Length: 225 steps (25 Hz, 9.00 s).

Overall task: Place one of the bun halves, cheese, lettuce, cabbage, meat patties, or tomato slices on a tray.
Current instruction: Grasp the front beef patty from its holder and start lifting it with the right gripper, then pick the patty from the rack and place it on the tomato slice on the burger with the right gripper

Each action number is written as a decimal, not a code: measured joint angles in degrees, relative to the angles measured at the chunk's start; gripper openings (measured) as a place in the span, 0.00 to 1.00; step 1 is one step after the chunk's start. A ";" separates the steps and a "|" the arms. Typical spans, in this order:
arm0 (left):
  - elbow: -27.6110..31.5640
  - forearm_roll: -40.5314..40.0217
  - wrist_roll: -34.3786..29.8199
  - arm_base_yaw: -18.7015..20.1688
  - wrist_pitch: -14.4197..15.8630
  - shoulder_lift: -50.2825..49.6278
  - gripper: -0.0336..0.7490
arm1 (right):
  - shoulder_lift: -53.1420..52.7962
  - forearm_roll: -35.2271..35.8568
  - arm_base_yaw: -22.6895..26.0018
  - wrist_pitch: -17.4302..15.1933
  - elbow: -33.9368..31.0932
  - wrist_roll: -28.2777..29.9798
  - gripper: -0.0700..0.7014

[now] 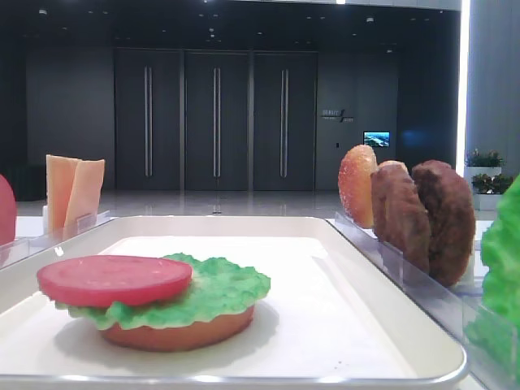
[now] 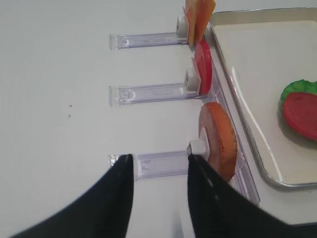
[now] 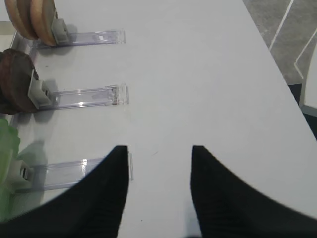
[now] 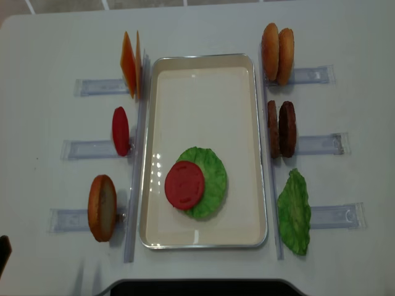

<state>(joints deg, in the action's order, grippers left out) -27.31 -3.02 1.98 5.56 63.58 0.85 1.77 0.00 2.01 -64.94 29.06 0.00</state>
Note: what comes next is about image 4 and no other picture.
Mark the black base at bottom edge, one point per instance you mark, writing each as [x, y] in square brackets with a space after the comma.
[204, 287]

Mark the upright red tomato slice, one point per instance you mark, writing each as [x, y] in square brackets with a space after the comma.
[120, 131]

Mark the upright green lettuce leaf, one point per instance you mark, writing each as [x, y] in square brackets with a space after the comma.
[294, 214]

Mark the right long clear acrylic rail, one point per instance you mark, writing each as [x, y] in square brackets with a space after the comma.
[271, 176]

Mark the clear holder for cheese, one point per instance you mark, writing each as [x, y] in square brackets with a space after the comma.
[85, 88]

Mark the clear holder for tomato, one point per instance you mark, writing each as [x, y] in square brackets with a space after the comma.
[83, 150]

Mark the left long clear acrylic rail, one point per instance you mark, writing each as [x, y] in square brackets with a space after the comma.
[138, 160]

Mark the upright bun half front left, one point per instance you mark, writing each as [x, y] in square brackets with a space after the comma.
[102, 208]

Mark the left orange cheese slice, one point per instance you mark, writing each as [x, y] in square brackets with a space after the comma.
[127, 63]

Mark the white rectangular metal tray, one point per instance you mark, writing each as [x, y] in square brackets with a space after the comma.
[207, 102]

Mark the green lettuce leaf on tray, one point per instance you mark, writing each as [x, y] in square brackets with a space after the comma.
[215, 177]

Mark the red tomato slice on tray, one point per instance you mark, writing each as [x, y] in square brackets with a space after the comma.
[184, 185]

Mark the long clear acrylic rail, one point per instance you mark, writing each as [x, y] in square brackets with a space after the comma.
[138, 160]
[271, 176]

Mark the brown meat patty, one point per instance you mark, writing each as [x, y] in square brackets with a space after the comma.
[273, 129]
[287, 129]

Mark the clear holder for lettuce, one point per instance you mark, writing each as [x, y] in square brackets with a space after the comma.
[349, 216]

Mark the dark object at left edge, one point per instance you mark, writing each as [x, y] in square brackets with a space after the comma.
[5, 251]

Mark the clear holder for bun left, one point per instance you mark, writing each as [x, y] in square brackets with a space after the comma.
[62, 220]

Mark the clear holder for buns right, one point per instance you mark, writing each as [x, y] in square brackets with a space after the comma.
[316, 75]

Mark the upright bun half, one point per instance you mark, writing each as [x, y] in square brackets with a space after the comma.
[102, 208]
[270, 51]
[286, 56]

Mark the clear holder for patties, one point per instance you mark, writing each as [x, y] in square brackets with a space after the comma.
[330, 144]

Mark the right upright bun half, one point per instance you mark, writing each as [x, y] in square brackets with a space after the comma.
[286, 56]

